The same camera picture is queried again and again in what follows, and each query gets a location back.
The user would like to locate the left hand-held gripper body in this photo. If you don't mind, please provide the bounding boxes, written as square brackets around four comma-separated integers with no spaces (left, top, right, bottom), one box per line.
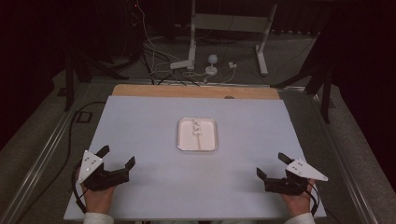
[78,149,130,191]

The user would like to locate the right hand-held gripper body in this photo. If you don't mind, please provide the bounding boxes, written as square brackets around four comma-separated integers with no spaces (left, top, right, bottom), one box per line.
[264,158,329,196]

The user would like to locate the white square tray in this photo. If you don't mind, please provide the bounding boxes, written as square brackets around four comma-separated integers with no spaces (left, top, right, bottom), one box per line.
[177,117,219,152]

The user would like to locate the person's right hand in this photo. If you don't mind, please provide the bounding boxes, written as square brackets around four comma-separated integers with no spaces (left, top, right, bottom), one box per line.
[281,179,316,217]

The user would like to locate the person's left hand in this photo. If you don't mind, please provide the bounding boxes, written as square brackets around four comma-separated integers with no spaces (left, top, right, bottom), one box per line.
[81,183,117,215]

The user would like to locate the light blue table mat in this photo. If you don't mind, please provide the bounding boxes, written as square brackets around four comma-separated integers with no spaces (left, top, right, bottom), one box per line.
[64,95,327,220]

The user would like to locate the black tripod stand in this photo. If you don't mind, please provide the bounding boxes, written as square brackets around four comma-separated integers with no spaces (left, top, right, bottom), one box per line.
[64,46,129,112]

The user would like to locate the black angled stand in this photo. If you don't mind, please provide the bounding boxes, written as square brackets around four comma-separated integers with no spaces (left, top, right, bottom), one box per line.
[270,31,334,124]

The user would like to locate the wooden table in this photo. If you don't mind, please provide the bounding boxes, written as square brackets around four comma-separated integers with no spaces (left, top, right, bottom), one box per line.
[111,83,280,101]

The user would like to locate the white power strip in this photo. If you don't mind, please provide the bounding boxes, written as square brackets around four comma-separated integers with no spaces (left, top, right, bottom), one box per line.
[169,60,194,70]

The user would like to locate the small round white device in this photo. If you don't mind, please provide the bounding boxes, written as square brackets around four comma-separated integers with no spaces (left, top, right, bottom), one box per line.
[205,54,219,77]

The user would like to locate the left hand-held gripper black cable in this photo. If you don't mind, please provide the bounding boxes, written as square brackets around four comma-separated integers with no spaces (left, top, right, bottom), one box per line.
[71,161,88,215]

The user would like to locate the hand-held gripper black cable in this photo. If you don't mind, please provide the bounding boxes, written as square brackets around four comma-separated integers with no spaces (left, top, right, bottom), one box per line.
[306,183,321,217]
[71,161,88,215]

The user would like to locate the right hand-held gripper black cable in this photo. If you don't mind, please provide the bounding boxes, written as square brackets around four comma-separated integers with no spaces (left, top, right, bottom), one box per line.
[306,183,321,217]

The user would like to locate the long black floor cable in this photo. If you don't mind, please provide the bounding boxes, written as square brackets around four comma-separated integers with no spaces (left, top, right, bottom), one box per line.
[15,101,106,224]

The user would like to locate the black square floor frame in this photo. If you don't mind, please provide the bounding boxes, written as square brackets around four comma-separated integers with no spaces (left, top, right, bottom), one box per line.
[76,110,93,123]

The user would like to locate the metal floor rail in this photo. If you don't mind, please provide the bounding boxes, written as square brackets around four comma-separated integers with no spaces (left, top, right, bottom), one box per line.
[306,91,379,224]
[0,82,92,224]

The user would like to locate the white cables on floor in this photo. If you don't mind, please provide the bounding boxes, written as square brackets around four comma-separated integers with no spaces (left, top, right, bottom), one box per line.
[135,0,236,85]

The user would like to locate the white metal stand frame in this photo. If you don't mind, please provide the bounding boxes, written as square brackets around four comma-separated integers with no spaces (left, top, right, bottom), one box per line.
[187,0,278,77]

